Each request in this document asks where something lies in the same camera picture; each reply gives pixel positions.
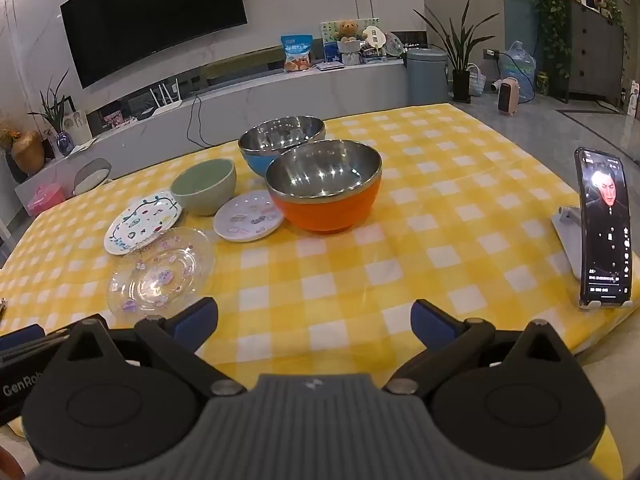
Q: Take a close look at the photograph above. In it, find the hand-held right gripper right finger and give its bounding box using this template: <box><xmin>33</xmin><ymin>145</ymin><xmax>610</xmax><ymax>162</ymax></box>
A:
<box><xmin>382</xmin><ymin>299</ymin><xmax>576</xmax><ymax>398</ymax></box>

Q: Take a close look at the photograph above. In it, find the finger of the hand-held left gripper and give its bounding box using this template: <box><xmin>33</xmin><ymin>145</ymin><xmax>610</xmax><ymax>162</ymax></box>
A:
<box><xmin>0</xmin><ymin>324</ymin><xmax>47</xmax><ymax>353</ymax></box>
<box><xmin>0</xmin><ymin>329</ymin><xmax>77</xmax><ymax>365</ymax></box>

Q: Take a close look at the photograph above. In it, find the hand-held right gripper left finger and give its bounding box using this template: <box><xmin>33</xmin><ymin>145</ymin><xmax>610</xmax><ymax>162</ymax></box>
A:
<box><xmin>60</xmin><ymin>298</ymin><xmax>247</xmax><ymax>398</ymax></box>

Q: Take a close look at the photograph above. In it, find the clear glass plate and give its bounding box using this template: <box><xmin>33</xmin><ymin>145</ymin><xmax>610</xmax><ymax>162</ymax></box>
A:
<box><xmin>106</xmin><ymin>226</ymin><xmax>216</xmax><ymax>319</ymax></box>

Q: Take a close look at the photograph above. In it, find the small white sticker plate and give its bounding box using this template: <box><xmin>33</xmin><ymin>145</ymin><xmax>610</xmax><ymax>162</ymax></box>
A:
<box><xmin>213</xmin><ymin>190</ymin><xmax>285</xmax><ymax>244</ymax></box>

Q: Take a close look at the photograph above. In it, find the white plate with vine drawing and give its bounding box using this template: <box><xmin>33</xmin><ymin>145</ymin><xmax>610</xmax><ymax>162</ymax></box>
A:
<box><xmin>103</xmin><ymin>189</ymin><xmax>182</xmax><ymax>256</ymax></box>

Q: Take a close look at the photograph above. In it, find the green ceramic bowl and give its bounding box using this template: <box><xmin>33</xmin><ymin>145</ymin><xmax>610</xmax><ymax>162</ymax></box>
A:
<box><xmin>170</xmin><ymin>158</ymin><xmax>237</xmax><ymax>217</ymax></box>

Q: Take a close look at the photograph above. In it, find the orange steel bowl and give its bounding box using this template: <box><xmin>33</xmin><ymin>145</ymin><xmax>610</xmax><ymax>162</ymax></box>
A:
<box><xmin>265</xmin><ymin>140</ymin><xmax>383</xmax><ymax>234</ymax></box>

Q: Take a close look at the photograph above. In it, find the blue steel bowl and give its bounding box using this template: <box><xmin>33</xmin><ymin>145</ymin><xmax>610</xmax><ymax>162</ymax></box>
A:
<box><xmin>238</xmin><ymin>116</ymin><xmax>326</xmax><ymax>179</ymax></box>

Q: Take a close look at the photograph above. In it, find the yellow checked tablecloth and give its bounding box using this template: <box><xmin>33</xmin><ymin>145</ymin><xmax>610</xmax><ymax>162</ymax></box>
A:
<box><xmin>0</xmin><ymin>102</ymin><xmax>633</xmax><ymax>480</ymax></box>

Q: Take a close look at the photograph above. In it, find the pink plastic box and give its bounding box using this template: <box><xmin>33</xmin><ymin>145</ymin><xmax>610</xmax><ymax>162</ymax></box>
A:
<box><xmin>27</xmin><ymin>182</ymin><xmax>66</xmax><ymax>216</ymax></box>

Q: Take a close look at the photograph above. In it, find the white phone stand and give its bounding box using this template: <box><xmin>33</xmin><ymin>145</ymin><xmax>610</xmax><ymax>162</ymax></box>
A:
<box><xmin>551</xmin><ymin>205</ymin><xmax>640</xmax><ymax>312</ymax></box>

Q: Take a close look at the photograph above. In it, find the grey round chair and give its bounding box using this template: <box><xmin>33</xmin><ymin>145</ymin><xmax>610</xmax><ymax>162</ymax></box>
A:
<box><xmin>72</xmin><ymin>157</ymin><xmax>114</xmax><ymax>196</ymax></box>

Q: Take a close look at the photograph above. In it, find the brown round vase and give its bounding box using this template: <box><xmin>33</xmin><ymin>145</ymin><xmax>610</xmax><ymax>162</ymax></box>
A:
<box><xmin>11</xmin><ymin>130</ymin><xmax>46</xmax><ymax>174</ymax></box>

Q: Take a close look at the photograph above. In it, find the black smartphone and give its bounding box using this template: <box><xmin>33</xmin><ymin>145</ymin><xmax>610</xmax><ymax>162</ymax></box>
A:
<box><xmin>574</xmin><ymin>147</ymin><xmax>636</xmax><ymax>309</ymax></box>

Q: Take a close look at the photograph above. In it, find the blue glass vase with plant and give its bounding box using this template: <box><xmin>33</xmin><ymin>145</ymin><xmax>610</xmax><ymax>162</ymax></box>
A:
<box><xmin>27</xmin><ymin>70</ymin><xmax>77</xmax><ymax>158</ymax></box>

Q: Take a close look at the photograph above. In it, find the white drawing card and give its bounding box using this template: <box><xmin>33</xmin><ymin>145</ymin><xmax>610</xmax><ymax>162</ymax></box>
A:
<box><xmin>64</xmin><ymin>109</ymin><xmax>94</xmax><ymax>142</ymax></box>

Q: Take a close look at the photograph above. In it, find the white router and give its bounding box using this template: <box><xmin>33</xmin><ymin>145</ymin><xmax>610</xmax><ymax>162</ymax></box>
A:
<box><xmin>148</xmin><ymin>77</ymin><xmax>184</xmax><ymax>121</ymax></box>

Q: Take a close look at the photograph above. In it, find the pink space heater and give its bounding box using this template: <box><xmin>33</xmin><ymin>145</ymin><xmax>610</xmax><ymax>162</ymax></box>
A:
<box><xmin>497</xmin><ymin>77</ymin><xmax>522</xmax><ymax>117</ymax></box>

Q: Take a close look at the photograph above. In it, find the small woven basket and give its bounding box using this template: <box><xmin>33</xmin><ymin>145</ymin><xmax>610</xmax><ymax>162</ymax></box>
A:
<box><xmin>467</xmin><ymin>64</ymin><xmax>487</xmax><ymax>97</ymax></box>

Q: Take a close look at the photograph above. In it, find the grey-blue trash bin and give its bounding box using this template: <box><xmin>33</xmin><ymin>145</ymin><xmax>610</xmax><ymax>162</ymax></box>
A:
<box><xmin>404</xmin><ymin>49</ymin><xmax>449</xmax><ymax>106</ymax></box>

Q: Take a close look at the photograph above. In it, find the white marble TV console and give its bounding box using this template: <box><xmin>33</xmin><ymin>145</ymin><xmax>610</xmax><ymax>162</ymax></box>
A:
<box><xmin>14</xmin><ymin>59</ymin><xmax>410</xmax><ymax>207</ymax></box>

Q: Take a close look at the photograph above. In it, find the long-leaf potted plant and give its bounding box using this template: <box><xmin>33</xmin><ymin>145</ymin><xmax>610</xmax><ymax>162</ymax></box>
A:
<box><xmin>413</xmin><ymin>0</ymin><xmax>501</xmax><ymax>104</ymax></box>

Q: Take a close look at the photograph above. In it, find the blue water jug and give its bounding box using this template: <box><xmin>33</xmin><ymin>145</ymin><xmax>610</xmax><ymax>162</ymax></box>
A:
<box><xmin>498</xmin><ymin>40</ymin><xmax>537</xmax><ymax>104</ymax></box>

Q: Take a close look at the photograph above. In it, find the blue snack bag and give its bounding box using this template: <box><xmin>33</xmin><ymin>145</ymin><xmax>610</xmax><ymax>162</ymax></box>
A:
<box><xmin>280</xmin><ymin>35</ymin><xmax>315</xmax><ymax>74</ymax></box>

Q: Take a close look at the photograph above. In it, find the brown teddy bear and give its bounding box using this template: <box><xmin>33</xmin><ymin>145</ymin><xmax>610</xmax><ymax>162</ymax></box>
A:
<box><xmin>333</xmin><ymin>20</ymin><xmax>366</xmax><ymax>44</ymax></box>

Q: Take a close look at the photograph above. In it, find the green picture board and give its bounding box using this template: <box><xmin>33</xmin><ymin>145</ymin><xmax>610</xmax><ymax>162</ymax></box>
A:
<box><xmin>319</xmin><ymin>18</ymin><xmax>382</xmax><ymax>64</ymax></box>

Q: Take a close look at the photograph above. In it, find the black television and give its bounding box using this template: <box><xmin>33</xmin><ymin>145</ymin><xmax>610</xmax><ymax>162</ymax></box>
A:
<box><xmin>60</xmin><ymin>0</ymin><xmax>249</xmax><ymax>90</ymax></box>

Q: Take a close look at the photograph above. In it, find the grey drawer cabinet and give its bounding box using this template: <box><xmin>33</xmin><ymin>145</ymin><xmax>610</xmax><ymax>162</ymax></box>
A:
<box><xmin>564</xmin><ymin>0</ymin><xmax>632</xmax><ymax>107</ymax></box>

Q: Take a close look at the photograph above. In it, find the bushy ivy plant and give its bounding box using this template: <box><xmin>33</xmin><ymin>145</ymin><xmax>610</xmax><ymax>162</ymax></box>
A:
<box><xmin>519</xmin><ymin>0</ymin><xmax>577</xmax><ymax>82</ymax></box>

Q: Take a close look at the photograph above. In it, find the black cable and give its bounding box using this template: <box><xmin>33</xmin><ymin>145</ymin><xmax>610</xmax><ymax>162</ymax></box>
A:
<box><xmin>186</xmin><ymin>96</ymin><xmax>202</xmax><ymax>147</ymax></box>

